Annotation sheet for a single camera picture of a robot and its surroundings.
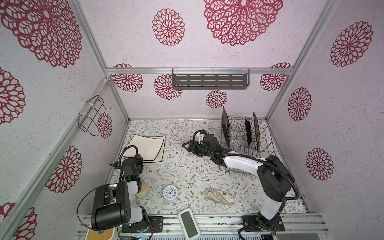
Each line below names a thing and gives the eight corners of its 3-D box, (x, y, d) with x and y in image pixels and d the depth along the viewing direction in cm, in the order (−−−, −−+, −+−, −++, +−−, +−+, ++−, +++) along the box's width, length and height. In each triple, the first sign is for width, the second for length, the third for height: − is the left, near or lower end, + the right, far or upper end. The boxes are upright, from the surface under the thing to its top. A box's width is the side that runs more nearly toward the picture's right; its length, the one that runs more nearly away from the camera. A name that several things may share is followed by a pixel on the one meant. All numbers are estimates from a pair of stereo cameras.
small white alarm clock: (163, 202, 83) (162, 199, 79) (165, 188, 88) (163, 185, 84) (177, 202, 83) (177, 199, 79) (178, 188, 88) (177, 185, 84)
